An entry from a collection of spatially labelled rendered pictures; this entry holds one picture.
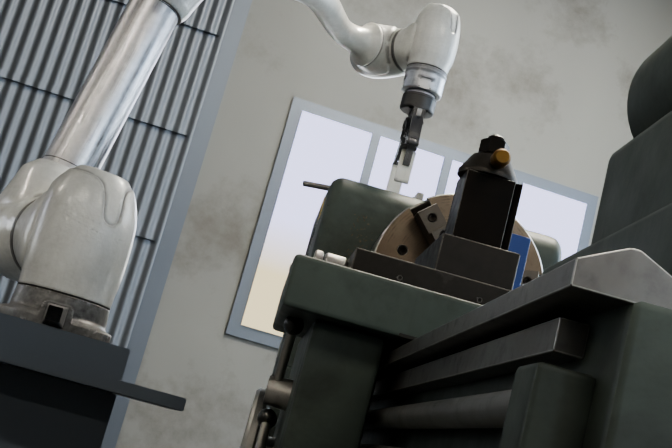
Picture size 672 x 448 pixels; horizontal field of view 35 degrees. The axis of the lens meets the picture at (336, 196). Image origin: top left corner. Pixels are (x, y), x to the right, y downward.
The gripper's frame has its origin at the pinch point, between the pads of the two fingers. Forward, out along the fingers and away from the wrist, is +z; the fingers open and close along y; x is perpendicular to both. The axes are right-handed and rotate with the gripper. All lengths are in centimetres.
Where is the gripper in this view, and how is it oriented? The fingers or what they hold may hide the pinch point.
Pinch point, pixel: (397, 184)
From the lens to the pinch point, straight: 227.9
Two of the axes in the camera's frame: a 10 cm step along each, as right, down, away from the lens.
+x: 9.6, 2.7, 0.3
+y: 0.9, -2.1, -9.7
